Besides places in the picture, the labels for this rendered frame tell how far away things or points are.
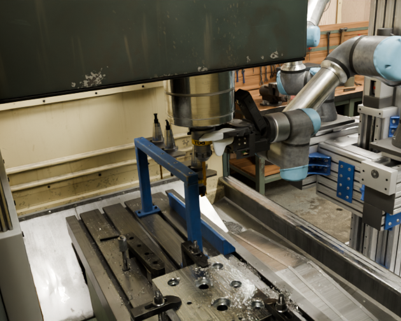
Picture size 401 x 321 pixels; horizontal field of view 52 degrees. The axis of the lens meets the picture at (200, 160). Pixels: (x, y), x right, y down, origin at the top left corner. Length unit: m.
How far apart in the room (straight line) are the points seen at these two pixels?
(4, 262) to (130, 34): 0.41
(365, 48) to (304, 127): 0.32
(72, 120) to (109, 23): 1.21
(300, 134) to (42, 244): 1.23
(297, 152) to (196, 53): 0.45
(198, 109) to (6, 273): 0.47
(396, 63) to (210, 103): 0.58
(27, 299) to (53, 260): 1.16
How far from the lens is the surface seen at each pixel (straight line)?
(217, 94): 0.87
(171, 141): 1.49
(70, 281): 1.80
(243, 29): 0.84
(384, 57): 1.24
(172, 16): 0.77
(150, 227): 1.65
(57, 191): 1.99
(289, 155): 1.12
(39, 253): 1.89
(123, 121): 1.97
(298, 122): 1.09
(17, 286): 0.69
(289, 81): 2.01
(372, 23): 2.00
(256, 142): 1.04
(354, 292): 1.71
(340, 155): 1.94
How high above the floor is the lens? 1.71
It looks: 21 degrees down
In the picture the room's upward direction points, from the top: 3 degrees counter-clockwise
